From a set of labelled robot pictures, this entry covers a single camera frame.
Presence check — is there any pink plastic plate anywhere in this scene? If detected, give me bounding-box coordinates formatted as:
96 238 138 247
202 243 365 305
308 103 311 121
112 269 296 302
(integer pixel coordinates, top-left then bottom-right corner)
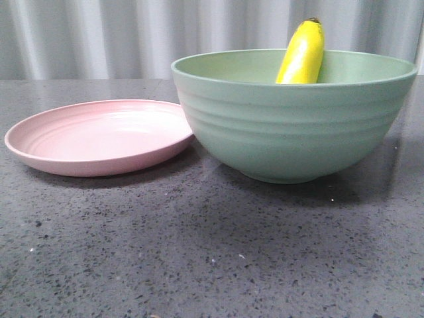
5 99 193 177

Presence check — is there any green ribbed plastic bowl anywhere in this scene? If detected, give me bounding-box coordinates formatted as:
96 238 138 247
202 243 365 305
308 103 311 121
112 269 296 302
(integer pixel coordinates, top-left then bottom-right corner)
171 49 417 184

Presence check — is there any yellow toy banana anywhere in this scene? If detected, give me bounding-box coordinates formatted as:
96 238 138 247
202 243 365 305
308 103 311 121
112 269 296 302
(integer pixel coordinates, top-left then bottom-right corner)
275 17 325 84

